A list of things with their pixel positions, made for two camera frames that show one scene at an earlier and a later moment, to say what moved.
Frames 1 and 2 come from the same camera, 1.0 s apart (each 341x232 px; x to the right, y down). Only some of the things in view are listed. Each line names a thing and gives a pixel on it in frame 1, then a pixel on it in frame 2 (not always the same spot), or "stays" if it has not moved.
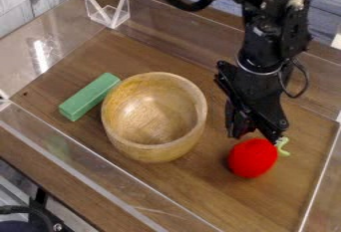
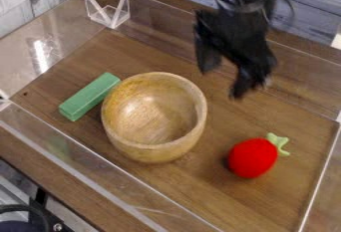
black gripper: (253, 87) → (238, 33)
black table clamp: (42, 220) stays
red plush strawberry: (253, 156) stays
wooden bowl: (154, 113) stays
